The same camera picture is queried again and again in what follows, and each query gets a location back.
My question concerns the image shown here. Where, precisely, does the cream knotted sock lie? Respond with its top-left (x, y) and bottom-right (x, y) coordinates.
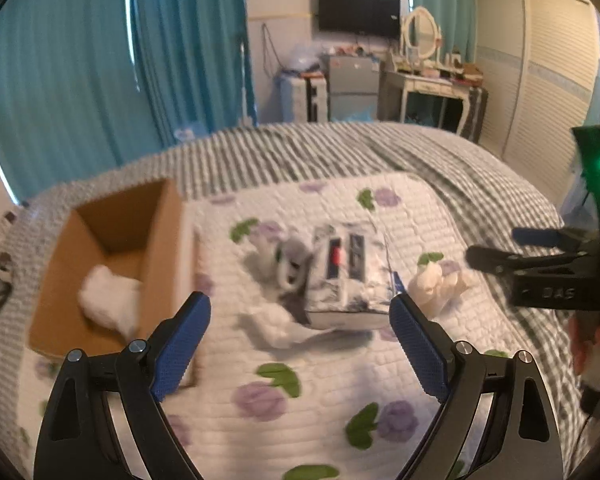
top-left (407, 259), bottom-right (477, 320)

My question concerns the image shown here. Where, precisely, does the blue tissue pack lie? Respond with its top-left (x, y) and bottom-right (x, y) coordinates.
top-left (304, 221), bottom-right (396, 332)

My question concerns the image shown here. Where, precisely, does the white blue sock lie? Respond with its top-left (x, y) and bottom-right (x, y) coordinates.
top-left (78, 264), bottom-right (142, 341)

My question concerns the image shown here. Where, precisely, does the right hand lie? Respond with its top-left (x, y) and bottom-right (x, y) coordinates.
top-left (568, 315), bottom-right (600, 392)

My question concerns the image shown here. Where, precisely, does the grey checked bed sheet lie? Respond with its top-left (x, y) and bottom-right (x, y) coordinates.
top-left (0, 122), bottom-right (562, 479)

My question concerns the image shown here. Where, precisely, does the cream louvred wardrobe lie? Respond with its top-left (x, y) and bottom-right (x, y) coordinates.
top-left (476, 0), bottom-right (600, 205)

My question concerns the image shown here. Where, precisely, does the white dressing table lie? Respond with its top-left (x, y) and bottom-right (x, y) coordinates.
top-left (377, 70), bottom-right (489, 142)

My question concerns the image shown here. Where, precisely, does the white grey sock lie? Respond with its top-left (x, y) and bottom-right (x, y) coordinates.
top-left (251, 231), bottom-right (312, 298)

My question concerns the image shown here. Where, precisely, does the grey mini fridge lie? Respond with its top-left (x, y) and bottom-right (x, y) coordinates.
top-left (324, 55), bottom-right (380, 122)

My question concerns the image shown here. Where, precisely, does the brown cardboard box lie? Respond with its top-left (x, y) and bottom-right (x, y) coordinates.
top-left (28, 179), bottom-right (197, 361)

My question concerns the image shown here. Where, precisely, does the white crumpled sock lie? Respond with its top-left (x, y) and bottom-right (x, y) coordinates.
top-left (240, 302), bottom-right (334, 349)

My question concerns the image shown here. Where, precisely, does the white oval mirror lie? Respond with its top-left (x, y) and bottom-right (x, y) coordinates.
top-left (400, 6), bottom-right (442, 64)

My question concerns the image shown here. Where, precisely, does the white storage cabinet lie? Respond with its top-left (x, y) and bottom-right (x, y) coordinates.
top-left (279, 75), bottom-right (328, 124)

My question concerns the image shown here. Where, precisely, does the teal window curtain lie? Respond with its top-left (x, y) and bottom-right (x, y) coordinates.
top-left (0, 0), bottom-right (257, 202)

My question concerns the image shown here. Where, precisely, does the black wall television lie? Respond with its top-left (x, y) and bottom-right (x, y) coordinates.
top-left (317, 0), bottom-right (401, 40)

